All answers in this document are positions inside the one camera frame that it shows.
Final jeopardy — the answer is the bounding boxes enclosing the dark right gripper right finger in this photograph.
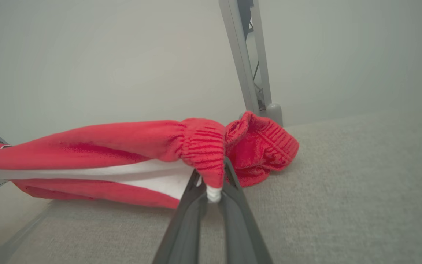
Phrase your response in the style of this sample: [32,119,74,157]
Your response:
[219,157,274,264]

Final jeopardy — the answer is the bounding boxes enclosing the red shorts with white stripes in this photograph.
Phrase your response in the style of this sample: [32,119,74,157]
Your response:
[0,111,300,209]

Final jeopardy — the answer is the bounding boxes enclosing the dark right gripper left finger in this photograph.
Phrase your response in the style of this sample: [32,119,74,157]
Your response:
[152,169,209,264]

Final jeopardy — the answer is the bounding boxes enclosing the grey double partition post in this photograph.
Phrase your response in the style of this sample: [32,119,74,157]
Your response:
[218,0,284,127]

